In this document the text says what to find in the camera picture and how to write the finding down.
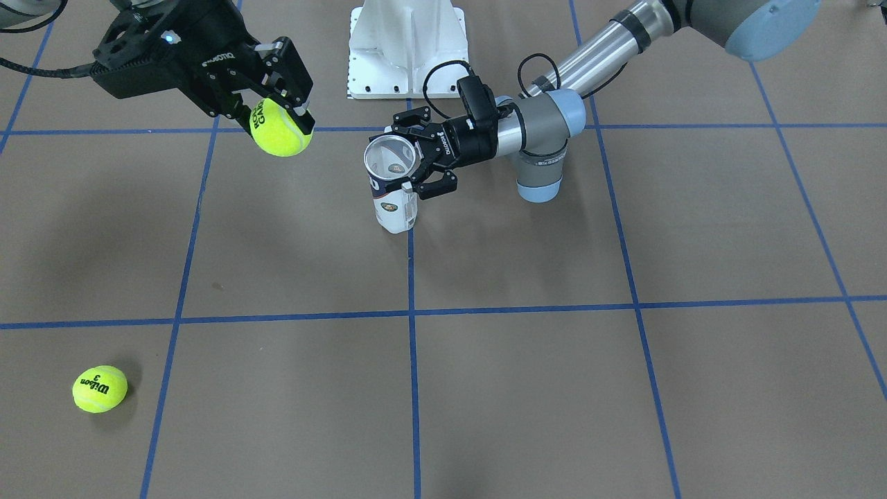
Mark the clear tennis ball can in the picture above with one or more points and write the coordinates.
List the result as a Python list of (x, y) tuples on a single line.
[(390, 160)]

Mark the Roland Garros yellow tennis ball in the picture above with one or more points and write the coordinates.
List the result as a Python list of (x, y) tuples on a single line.
[(275, 132)]

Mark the Wilson yellow tennis ball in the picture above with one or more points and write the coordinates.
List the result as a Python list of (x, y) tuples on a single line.
[(99, 389)]

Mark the white camera stand pedestal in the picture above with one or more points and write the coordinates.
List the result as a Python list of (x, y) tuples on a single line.
[(393, 46)]

